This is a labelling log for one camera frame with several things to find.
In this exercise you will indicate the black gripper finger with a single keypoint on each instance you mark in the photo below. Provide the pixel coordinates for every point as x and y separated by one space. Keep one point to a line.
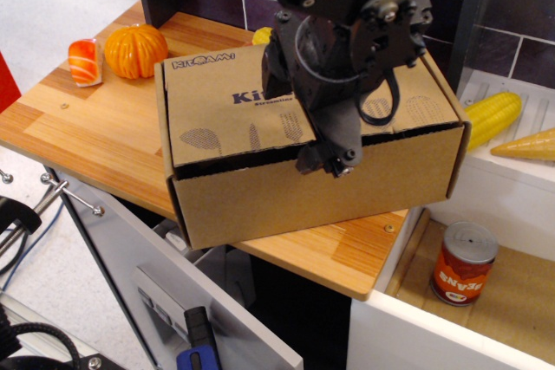
313 157
276 73

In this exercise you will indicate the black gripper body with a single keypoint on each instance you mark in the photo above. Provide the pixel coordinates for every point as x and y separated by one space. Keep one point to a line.
325 84

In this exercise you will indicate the brown cardboard box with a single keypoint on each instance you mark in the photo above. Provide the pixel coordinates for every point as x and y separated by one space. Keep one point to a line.
230 155

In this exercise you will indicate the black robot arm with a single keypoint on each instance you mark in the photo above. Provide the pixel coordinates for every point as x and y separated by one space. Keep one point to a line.
383 35

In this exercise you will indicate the white open drawer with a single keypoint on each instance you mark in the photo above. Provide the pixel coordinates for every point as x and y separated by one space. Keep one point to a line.
417 319

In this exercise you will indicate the small yellow toy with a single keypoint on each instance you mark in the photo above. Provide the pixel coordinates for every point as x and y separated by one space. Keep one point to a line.
262 36

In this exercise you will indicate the orange toy tangerine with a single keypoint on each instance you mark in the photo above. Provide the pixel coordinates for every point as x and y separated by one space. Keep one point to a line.
133 51

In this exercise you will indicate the white dish rack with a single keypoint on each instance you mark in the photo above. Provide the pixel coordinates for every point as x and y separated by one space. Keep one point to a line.
537 115

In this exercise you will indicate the yellow toy corn cob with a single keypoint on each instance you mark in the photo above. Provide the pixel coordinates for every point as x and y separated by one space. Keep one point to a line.
492 116

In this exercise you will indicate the orange beans can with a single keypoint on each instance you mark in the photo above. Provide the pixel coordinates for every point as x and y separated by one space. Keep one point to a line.
465 261

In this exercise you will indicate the salmon sushi toy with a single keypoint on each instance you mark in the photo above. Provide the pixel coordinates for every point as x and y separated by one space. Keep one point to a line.
85 62

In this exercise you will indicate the grey cabinet door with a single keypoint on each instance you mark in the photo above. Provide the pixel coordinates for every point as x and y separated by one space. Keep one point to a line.
154 285

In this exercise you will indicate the yellow toy cone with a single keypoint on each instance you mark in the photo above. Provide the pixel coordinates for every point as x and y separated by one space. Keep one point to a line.
538 146

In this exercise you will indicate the blue black tool handle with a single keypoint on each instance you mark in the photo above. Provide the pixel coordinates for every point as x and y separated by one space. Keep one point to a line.
203 353

